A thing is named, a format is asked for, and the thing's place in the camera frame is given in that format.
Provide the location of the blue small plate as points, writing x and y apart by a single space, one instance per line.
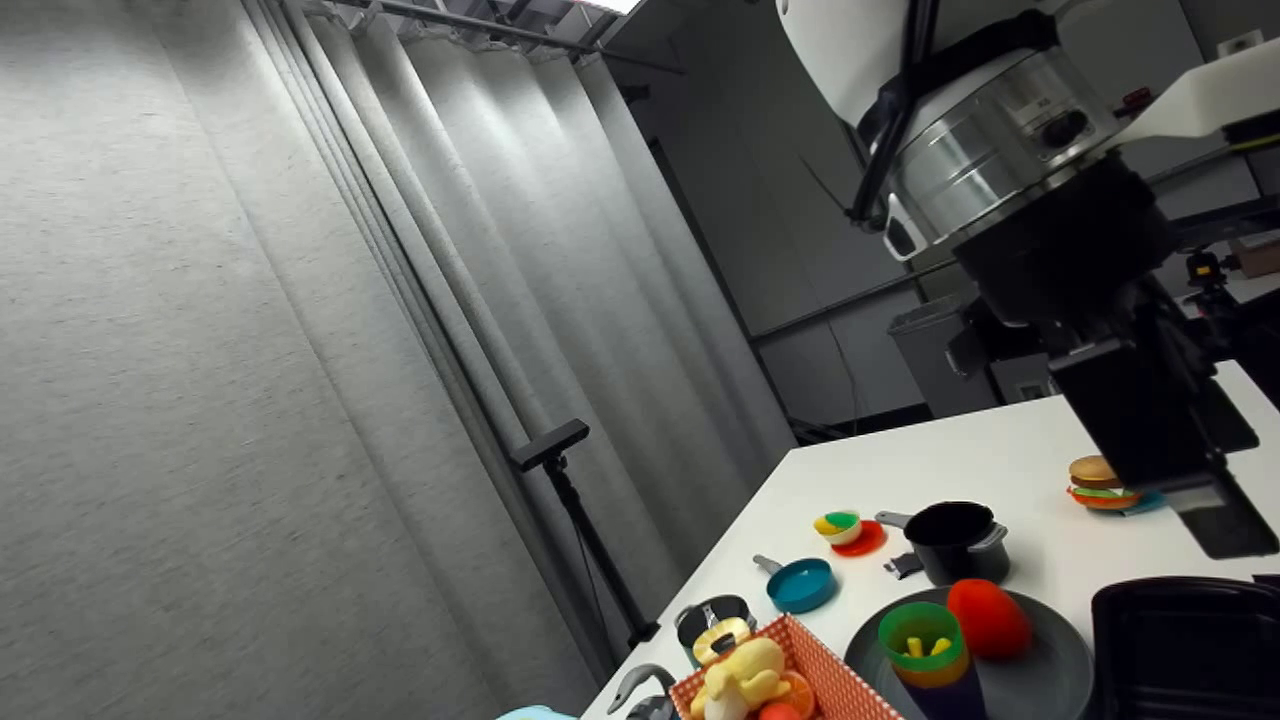
1144 500

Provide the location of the black toy pot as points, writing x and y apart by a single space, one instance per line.
949 543

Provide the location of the dark grey round plate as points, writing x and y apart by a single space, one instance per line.
1048 681

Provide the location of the purple cup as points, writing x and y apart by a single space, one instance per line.
949 698

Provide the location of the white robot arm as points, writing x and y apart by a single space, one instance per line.
980 136

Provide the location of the black and yellow toy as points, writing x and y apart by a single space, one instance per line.
712 626

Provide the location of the black square tray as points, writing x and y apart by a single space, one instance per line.
1184 648

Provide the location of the red small plate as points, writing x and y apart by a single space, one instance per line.
871 543

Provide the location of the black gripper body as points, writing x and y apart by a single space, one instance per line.
1165 426

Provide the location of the colourful toy food piece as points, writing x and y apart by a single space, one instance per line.
837 524

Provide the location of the toy hamburger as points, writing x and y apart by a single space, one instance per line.
1097 484

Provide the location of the red toy ball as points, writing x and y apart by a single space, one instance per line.
988 618

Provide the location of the blue toy pan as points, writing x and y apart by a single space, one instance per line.
799 587

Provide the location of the green cup with yellow pieces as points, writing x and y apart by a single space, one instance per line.
924 644

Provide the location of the orange checkered basket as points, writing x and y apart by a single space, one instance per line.
817 681

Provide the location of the black camera tripod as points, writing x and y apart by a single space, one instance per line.
548 454

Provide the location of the yellow plush toy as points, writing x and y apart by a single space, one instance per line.
743 681

